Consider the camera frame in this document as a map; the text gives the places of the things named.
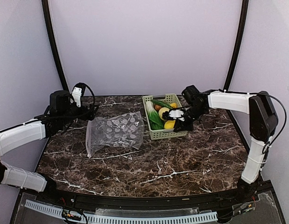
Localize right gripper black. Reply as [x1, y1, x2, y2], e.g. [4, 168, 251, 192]
[174, 105, 207, 132]

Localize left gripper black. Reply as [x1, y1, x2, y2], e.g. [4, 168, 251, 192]
[59, 103, 99, 126]

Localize bok choy toy green white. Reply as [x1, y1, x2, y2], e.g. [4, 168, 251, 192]
[145, 101, 163, 130]

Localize pale green plastic basket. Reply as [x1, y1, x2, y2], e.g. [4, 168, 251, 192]
[142, 94, 187, 140]

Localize clear dotted zip top bag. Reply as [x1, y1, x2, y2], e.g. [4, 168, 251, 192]
[85, 112, 145, 158]

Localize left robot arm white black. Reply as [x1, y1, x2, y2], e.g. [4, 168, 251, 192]
[0, 87, 98, 203]

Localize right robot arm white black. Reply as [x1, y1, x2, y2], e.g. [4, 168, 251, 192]
[167, 85, 278, 203]

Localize beige wrinkled round food toy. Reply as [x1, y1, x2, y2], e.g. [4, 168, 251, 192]
[158, 107, 169, 121]

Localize yellow lemon toy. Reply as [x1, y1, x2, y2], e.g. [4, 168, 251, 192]
[164, 120, 176, 130]

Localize orange yellow pepper toy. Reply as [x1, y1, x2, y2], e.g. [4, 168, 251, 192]
[170, 103, 177, 108]

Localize brown potato toy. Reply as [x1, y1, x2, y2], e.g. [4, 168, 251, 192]
[154, 105, 162, 111]

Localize green cucumber toy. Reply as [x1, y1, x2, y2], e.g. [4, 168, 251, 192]
[151, 99, 173, 109]

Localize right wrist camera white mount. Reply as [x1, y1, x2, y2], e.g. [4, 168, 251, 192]
[163, 109, 184, 120]

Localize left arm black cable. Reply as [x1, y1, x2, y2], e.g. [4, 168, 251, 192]
[62, 82, 96, 131]

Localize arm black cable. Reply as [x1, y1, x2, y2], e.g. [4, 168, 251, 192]
[219, 88, 288, 154]
[62, 82, 96, 131]

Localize left black frame post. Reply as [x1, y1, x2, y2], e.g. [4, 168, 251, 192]
[41, 0, 69, 91]

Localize black frame post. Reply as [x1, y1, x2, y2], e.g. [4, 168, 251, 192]
[41, 0, 69, 91]
[222, 0, 250, 95]

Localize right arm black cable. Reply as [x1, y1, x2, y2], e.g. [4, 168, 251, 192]
[219, 88, 288, 154]

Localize black front rail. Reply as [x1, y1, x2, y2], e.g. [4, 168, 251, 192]
[36, 186, 273, 212]

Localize white slotted cable duct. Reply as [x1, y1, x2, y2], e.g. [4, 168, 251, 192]
[24, 200, 218, 224]

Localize right black frame post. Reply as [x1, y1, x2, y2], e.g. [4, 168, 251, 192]
[222, 0, 250, 95]

